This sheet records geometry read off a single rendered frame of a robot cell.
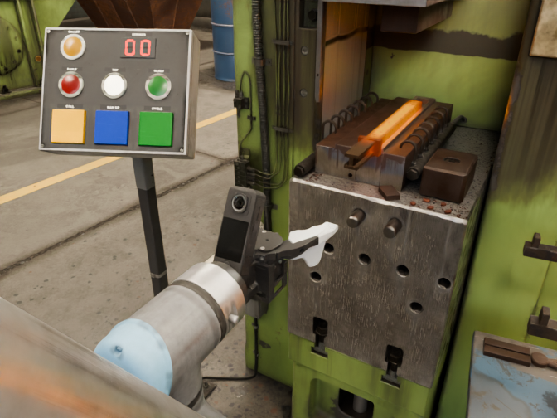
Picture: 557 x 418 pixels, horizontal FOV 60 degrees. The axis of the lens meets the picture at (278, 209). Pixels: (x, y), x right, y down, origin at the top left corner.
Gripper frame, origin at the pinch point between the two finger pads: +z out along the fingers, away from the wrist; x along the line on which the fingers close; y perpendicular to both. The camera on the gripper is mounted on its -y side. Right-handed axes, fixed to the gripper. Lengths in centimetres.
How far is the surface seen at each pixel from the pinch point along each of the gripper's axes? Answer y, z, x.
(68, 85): -8, 12, -64
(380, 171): 5.6, 32.9, 2.7
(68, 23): 88, 542, -742
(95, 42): -17, 19, -61
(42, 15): 30, 288, -454
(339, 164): 6.1, 32.8, -6.6
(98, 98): -6, 14, -58
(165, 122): -1.7, 18.2, -42.1
